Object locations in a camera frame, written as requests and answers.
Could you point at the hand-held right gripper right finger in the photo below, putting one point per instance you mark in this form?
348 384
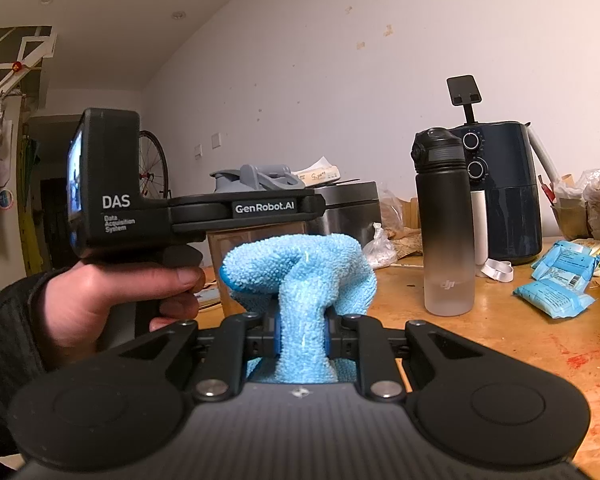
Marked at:
365 345

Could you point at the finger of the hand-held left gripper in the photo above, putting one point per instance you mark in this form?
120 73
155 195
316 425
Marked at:
312 207

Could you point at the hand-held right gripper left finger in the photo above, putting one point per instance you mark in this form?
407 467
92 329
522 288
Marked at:
237 345

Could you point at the grey bottle lid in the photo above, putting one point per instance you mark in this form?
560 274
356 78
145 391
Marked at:
260 177

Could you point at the blue microfiber cloth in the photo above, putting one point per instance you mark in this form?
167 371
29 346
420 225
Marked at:
305 280

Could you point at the person's left forearm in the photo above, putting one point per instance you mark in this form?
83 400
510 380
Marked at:
10 350

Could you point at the person's left hand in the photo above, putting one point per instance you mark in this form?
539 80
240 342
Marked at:
105 305

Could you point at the tissue pack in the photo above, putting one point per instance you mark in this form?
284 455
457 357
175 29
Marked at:
320 174

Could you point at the silver rice cooker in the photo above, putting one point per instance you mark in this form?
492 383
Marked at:
350 210

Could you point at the bicycle wheel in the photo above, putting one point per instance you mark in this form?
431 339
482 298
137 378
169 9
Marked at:
155 165

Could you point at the booklet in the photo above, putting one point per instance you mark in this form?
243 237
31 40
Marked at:
210 296

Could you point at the white plastic bag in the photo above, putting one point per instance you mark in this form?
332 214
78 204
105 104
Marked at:
380 250

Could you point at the black water bottle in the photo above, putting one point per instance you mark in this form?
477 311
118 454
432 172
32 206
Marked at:
445 220

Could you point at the white stair railing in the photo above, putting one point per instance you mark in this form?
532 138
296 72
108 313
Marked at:
25 55

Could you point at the black phone stand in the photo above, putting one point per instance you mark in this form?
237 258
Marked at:
462 90

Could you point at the blue wipes packet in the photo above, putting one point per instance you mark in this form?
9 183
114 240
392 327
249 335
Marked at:
555 299
575 252
560 272

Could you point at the dark blue air fryer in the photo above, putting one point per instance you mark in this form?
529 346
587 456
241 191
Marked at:
510 200

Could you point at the white tube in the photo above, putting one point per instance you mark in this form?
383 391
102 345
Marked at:
542 152

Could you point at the clear plastic cup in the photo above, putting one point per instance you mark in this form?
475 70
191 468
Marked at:
570 220

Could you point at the white wall switch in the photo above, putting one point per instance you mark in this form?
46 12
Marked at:
198 151
217 141

